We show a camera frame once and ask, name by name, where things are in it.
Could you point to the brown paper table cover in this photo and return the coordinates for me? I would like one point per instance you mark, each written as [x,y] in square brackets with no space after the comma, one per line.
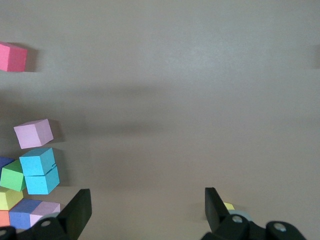
[175,100]

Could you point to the green foam cube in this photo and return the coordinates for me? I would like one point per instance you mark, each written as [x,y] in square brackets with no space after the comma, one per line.
[12,177]

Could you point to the pink foam cube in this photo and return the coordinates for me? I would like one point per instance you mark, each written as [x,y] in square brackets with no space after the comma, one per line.
[32,135]
[43,211]

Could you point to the orange foam cube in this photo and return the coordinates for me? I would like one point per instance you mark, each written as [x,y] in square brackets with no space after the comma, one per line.
[4,218]

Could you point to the blue foam cube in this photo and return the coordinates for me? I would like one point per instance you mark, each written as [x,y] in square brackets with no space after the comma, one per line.
[35,162]
[41,183]

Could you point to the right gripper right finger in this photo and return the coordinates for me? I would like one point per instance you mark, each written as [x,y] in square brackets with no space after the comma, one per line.
[225,225]

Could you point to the yellow foam cube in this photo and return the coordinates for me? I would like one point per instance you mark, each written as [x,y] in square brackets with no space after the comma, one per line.
[10,198]
[228,206]

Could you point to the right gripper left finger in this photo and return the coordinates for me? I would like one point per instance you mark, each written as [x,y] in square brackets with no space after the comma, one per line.
[72,215]

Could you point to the red foam cube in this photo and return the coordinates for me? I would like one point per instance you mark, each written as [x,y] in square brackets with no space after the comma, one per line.
[12,57]

